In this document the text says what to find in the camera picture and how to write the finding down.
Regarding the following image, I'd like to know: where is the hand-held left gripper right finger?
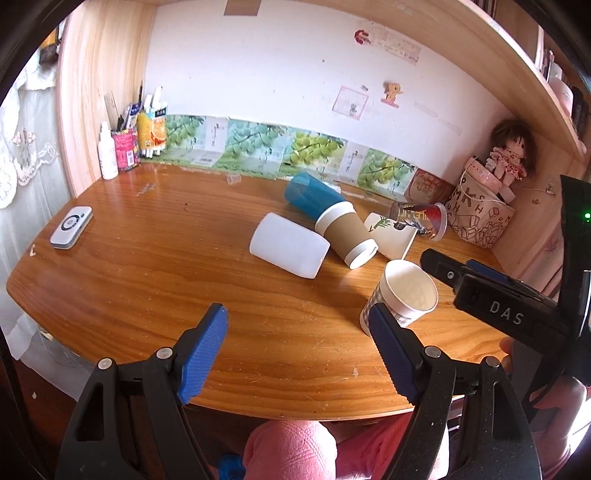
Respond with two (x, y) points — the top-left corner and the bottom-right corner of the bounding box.
(368, 304), (542, 480)

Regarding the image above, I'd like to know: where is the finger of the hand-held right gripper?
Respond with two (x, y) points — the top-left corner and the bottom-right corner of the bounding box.
(420, 248), (571, 344)
(465, 259), (561, 304)

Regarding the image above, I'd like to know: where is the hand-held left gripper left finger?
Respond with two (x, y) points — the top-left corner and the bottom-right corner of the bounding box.
(55, 302), (229, 480)

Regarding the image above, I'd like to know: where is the checkered paper cup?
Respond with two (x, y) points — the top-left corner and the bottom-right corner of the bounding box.
(359, 259), (438, 337)

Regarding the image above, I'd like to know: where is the clear cup red print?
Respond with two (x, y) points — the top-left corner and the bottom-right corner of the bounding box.
(389, 201), (448, 243)

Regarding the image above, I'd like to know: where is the white cup bamboo print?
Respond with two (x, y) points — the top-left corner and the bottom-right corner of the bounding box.
(364, 212), (417, 260)

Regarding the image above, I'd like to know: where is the brown paper cup white rim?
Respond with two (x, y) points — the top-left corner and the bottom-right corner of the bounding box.
(315, 201), (379, 270)

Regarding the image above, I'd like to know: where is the white translucent plastic cup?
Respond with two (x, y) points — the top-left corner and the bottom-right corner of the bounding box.
(249, 212), (331, 279)

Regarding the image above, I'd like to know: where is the blue plastic cup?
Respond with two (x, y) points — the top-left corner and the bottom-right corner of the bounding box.
(284, 172), (346, 222)

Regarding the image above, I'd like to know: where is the person's right hand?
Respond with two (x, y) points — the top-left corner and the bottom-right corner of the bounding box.
(501, 337), (589, 411)

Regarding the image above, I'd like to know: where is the beige printed bag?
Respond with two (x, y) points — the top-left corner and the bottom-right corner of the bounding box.
(445, 157), (515, 250)

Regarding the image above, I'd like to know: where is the person's leg in pink pants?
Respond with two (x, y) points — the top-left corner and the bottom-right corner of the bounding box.
(242, 419), (340, 480)
(330, 411), (451, 480)

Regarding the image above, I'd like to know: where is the red-brown box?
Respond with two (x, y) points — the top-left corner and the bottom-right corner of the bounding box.
(404, 168), (455, 204)

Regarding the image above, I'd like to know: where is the blue object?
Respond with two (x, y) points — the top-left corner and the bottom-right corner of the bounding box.
(218, 455), (245, 480)

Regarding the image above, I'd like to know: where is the brown-haired rag doll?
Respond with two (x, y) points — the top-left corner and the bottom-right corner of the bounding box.
(485, 119), (539, 188)

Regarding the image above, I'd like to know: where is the white remote control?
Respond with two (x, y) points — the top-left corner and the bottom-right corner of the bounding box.
(50, 206), (93, 250)

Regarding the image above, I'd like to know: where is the grape print poster strip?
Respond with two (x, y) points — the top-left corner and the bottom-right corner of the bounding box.
(159, 114), (416, 192)

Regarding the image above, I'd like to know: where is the pink pen holder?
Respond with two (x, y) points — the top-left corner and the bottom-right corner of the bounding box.
(112, 129), (140, 172)

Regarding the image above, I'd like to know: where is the white plastic bottle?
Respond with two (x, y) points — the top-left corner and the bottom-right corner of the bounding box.
(98, 121), (120, 181)

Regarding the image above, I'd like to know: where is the orange fruit print carton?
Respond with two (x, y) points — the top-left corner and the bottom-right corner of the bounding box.
(137, 108), (167, 158)

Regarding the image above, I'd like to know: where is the wooden shelf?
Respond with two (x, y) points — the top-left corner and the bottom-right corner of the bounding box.
(152, 0), (591, 162)

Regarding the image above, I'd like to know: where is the white lace curtain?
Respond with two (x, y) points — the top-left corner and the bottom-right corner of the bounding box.
(0, 69), (70, 361)

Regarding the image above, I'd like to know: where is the wooden side panel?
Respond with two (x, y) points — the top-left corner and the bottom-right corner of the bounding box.
(58, 0), (158, 197)

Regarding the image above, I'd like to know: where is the brown tape patch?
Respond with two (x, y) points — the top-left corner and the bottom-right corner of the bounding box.
(224, 0), (260, 17)

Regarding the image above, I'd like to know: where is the yellow cartoon wall clip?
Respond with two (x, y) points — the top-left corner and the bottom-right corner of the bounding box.
(381, 82), (403, 109)

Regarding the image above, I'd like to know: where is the pink wall note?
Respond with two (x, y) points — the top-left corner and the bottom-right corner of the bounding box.
(332, 85), (370, 121)

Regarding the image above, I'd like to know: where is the white paper wall label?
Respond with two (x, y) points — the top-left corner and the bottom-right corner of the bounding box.
(369, 25), (422, 65)

